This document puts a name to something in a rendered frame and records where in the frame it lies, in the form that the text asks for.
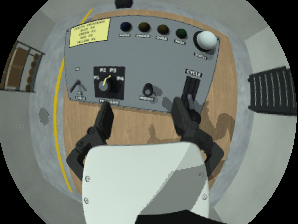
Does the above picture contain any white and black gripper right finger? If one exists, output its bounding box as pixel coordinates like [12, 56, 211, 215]
[171, 97, 224, 177]

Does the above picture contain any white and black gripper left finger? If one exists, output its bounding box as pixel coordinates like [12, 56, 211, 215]
[66, 101, 114, 181]

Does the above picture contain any grey control console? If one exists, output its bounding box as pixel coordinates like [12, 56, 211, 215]
[64, 15, 221, 125]

